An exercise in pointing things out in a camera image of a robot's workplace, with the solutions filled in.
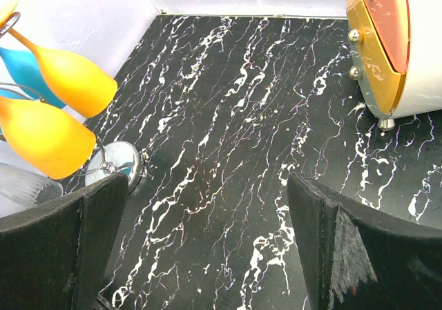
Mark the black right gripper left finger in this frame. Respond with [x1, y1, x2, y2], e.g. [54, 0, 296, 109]
[1, 173, 128, 309]

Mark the clear wine glass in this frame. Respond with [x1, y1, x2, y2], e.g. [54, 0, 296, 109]
[1, 163, 64, 208]

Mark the blue wine glass far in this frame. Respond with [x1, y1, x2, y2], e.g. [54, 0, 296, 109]
[1, 48, 66, 108]

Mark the round white drawer cabinet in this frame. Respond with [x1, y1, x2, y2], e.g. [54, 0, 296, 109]
[346, 0, 441, 131]

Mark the yellow wine glass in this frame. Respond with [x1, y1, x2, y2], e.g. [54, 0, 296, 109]
[1, 97, 96, 180]
[1, 0, 117, 118]

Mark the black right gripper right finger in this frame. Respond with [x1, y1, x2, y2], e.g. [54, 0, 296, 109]
[287, 173, 441, 309]

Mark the chrome wine glass rack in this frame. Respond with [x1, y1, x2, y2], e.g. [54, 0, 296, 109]
[0, 11, 143, 195]

